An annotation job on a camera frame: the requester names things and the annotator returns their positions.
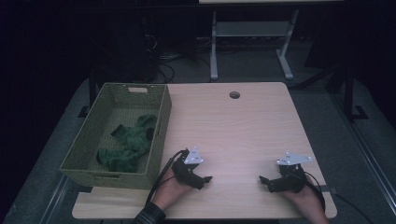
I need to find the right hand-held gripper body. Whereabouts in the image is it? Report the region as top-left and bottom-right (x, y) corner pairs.
(276, 151), (313, 192)

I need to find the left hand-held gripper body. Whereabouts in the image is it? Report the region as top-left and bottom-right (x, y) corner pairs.
(171, 147), (205, 185)

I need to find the green fuzzy garment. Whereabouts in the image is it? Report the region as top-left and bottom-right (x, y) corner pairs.
(95, 113), (159, 174)

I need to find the green woven basket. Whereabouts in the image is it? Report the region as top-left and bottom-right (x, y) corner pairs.
(59, 81), (173, 190)

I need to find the person's right hand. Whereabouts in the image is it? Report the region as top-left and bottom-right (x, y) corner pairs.
(281, 175), (325, 216)

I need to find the person's left hand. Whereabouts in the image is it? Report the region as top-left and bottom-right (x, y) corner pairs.
(152, 173), (191, 210)

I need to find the grey tape strip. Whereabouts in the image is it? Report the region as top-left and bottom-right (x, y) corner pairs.
(314, 184), (339, 194)

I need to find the grey metal stand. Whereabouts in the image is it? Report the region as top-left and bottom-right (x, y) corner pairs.
(209, 8), (300, 82)

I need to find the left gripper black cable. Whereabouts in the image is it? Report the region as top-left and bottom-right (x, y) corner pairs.
(145, 148), (189, 206)

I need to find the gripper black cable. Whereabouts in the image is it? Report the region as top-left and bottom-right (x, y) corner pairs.
(303, 171), (327, 214)
(145, 148), (189, 206)

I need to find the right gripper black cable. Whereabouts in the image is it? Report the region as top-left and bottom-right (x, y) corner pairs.
(303, 171), (327, 214)

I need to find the black floor cable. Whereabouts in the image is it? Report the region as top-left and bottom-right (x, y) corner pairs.
(333, 193), (376, 224)

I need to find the black frame post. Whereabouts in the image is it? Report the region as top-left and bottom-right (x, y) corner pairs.
(326, 62), (370, 122)
(78, 66), (98, 119)

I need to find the tangle of floor cables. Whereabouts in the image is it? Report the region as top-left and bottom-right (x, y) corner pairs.
(142, 33), (213, 84)

